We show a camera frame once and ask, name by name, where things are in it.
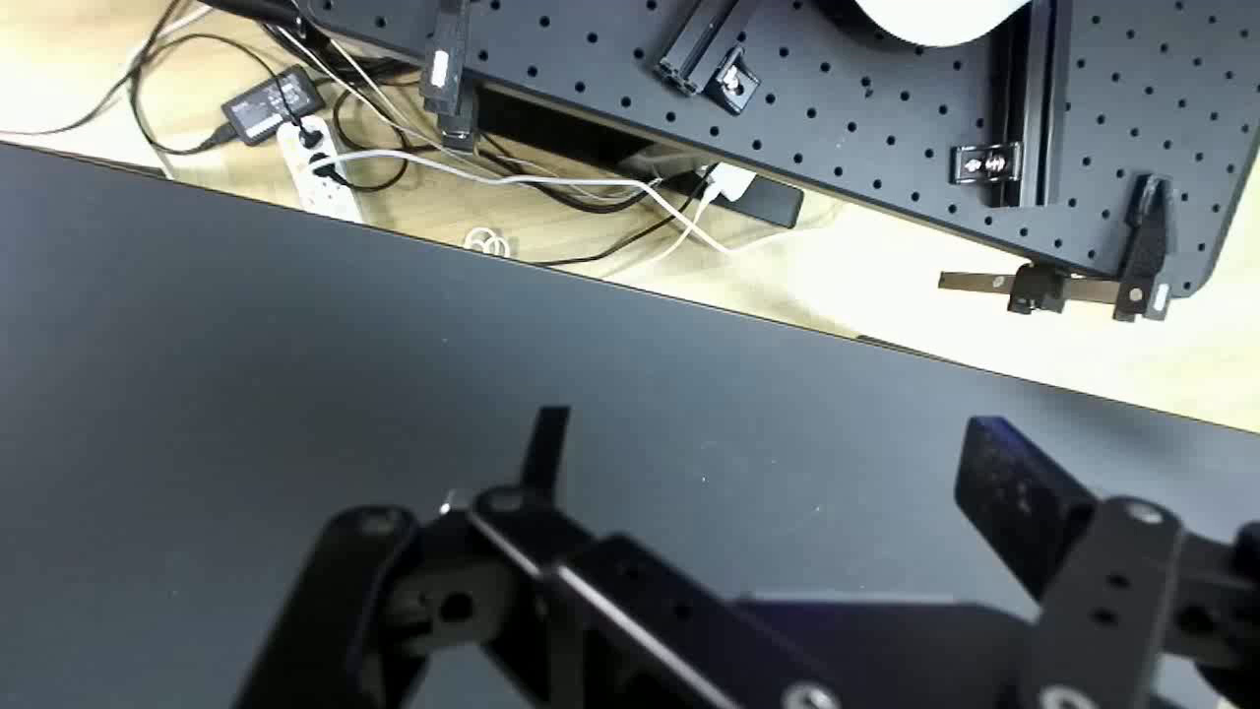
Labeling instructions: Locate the black power adapter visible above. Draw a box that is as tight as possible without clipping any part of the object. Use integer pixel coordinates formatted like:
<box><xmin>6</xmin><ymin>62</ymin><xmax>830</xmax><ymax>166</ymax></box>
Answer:
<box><xmin>217</xmin><ymin>69</ymin><xmax>325</xmax><ymax>148</ymax></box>

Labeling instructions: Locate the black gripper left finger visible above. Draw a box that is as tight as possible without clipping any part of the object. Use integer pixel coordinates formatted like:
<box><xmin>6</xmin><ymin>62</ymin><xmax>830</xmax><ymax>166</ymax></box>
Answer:
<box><xmin>233</xmin><ymin>404</ymin><xmax>843</xmax><ymax>709</ymax></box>

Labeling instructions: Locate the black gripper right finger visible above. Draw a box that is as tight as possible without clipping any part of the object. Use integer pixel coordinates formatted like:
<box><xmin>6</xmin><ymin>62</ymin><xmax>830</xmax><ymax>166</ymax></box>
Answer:
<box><xmin>954</xmin><ymin>413</ymin><xmax>1260</xmax><ymax>709</ymax></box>

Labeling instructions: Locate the silver knob bracket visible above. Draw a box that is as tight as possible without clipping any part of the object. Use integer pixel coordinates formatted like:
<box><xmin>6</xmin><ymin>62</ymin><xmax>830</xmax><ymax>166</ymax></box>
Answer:
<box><xmin>947</xmin><ymin>140</ymin><xmax>1023</xmax><ymax>195</ymax></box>

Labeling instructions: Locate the black box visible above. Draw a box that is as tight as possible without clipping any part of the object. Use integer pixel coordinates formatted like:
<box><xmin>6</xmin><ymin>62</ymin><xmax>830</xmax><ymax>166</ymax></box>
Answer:
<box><xmin>612</xmin><ymin>148</ymin><xmax>808</xmax><ymax>232</ymax></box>

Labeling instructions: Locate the black clamp with metal bar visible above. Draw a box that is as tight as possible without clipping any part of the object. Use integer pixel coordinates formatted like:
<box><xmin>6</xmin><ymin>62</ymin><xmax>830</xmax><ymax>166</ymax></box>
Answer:
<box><xmin>938</xmin><ymin>255</ymin><xmax>1116</xmax><ymax>318</ymax></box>

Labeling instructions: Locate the black corner bracket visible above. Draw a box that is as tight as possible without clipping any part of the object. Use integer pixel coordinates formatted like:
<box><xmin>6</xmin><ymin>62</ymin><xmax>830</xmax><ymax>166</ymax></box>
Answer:
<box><xmin>702</xmin><ymin>46</ymin><xmax>767</xmax><ymax>119</ymax></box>

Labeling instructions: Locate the white cable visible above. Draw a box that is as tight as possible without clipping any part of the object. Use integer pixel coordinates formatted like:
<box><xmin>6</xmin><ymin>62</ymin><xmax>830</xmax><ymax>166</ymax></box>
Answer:
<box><xmin>309</xmin><ymin>148</ymin><xmax>741</xmax><ymax>259</ymax></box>

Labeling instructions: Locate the black table clamp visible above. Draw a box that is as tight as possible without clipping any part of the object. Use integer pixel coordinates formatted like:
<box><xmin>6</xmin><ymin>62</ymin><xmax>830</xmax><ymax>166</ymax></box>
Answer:
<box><xmin>1110</xmin><ymin>174</ymin><xmax>1178</xmax><ymax>326</ymax></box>

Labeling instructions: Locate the black adapter cable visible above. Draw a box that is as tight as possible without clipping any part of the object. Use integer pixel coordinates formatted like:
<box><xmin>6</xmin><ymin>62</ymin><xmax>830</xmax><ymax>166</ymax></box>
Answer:
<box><xmin>121</xmin><ymin>32</ymin><xmax>287</xmax><ymax>180</ymax></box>

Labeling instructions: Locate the short black aluminium rail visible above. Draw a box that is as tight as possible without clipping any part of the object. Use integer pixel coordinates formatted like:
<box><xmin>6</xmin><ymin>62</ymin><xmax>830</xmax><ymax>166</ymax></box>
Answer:
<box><xmin>648</xmin><ymin>0</ymin><xmax>741</xmax><ymax>96</ymax></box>

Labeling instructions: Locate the white plug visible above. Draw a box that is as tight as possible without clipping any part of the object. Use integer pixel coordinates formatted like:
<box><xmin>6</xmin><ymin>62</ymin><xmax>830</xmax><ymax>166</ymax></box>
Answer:
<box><xmin>702</xmin><ymin>157</ymin><xmax>765</xmax><ymax>211</ymax></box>

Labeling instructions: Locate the long black aluminium rail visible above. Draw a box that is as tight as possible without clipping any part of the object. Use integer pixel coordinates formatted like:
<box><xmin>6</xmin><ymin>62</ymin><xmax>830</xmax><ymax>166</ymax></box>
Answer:
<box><xmin>984</xmin><ymin>0</ymin><xmax>1061</xmax><ymax>215</ymax></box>

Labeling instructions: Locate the black perforated mounting board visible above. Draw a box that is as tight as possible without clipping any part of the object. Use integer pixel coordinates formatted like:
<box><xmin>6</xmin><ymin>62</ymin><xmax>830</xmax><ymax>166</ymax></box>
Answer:
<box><xmin>208</xmin><ymin>0</ymin><xmax>1260</xmax><ymax>305</ymax></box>

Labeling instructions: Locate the white power strip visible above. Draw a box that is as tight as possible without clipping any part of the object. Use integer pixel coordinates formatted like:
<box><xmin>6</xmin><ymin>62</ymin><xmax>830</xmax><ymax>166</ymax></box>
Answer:
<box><xmin>275</xmin><ymin>116</ymin><xmax>364</xmax><ymax>224</ymax></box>

